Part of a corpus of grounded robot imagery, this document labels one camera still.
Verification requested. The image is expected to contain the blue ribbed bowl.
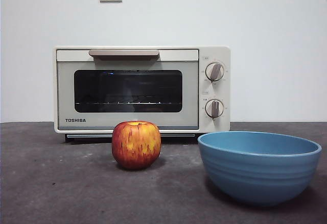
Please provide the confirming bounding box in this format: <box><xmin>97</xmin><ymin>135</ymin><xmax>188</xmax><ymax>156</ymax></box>
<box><xmin>197</xmin><ymin>131</ymin><xmax>322</xmax><ymax>207</ymax></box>

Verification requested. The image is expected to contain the glass oven door with handle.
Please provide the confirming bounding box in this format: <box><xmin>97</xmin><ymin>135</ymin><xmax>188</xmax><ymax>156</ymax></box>
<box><xmin>56</xmin><ymin>49</ymin><xmax>199</xmax><ymax>131</ymax></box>

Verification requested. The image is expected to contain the metal oven crumb tray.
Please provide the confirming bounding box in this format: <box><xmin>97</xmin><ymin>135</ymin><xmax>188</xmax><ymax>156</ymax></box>
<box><xmin>66</xmin><ymin>133</ymin><xmax>196</xmax><ymax>138</ymax></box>

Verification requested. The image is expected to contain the cream oven knob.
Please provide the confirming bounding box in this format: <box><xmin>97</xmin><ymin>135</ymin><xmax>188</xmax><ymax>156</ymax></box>
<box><xmin>205</xmin><ymin>98</ymin><xmax>225</xmax><ymax>119</ymax></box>
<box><xmin>205</xmin><ymin>62</ymin><xmax>226</xmax><ymax>82</ymax></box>

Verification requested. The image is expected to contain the red yellow apple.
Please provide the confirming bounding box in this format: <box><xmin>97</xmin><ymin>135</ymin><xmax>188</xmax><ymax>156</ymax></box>
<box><xmin>111</xmin><ymin>120</ymin><xmax>162</xmax><ymax>170</ymax></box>

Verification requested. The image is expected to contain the cream Toshiba toaster oven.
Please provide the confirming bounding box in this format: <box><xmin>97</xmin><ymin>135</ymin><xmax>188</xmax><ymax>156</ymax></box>
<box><xmin>53</xmin><ymin>45</ymin><xmax>232</xmax><ymax>144</ymax></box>

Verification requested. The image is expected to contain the wire oven rack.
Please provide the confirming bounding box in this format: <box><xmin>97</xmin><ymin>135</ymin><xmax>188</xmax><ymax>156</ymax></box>
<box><xmin>75</xmin><ymin>101</ymin><xmax>182</xmax><ymax>106</ymax></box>

